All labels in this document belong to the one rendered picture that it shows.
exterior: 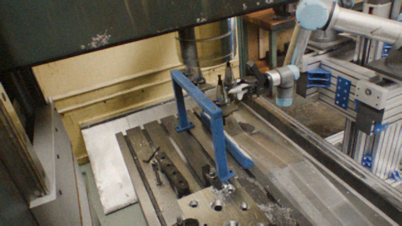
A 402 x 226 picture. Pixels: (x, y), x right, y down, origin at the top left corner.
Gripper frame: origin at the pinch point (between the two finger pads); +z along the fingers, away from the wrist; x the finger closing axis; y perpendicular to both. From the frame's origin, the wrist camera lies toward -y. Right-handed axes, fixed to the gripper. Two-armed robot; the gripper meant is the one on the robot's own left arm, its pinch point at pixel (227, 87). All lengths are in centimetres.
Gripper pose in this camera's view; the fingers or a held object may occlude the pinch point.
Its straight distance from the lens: 133.6
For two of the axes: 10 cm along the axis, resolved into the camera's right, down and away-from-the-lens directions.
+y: 1.1, 8.6, 5.0
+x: -4.0, -4.2, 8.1
